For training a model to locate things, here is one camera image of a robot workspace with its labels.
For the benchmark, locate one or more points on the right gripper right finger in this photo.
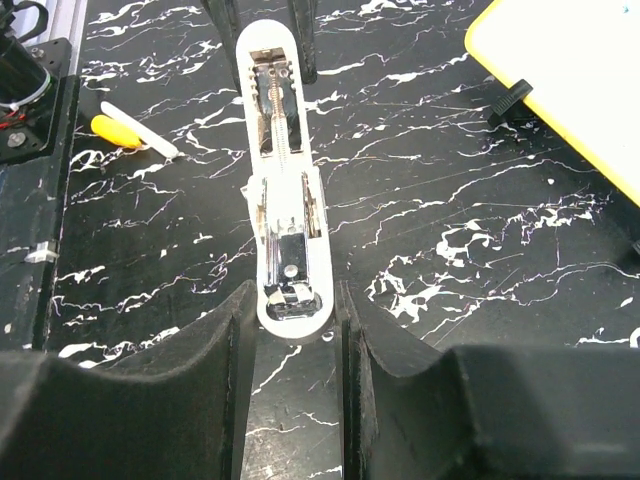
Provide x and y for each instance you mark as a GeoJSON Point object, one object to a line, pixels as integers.
{"type": "Point", "coordinates": [409, 411]}

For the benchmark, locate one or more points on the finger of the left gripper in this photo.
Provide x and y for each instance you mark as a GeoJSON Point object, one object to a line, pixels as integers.
{"type": "Point", "coordinates": [225, 16]}
{"type": "Point", "coordinates": [302, 15]}

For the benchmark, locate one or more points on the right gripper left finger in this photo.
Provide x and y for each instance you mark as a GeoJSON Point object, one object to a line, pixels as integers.
{"type": "Point", "coordinates": [176, 410]}

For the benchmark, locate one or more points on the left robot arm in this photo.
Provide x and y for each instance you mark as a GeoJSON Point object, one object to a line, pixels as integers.
{"type": "Point", "coordinates": [22, 77]}

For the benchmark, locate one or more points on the white marker pen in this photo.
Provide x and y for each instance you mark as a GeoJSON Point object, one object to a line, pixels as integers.
{"type": "Point", "coordinates": [152, 139]}

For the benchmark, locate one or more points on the orange framed whiteboard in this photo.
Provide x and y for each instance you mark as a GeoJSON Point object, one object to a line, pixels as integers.
{"type": "Point", "coordinates": [581, 59]}

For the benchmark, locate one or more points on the black front mounting rail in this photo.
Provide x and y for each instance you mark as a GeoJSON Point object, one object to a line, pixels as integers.
{"type": "Point", "coordinates": [36, 143]}

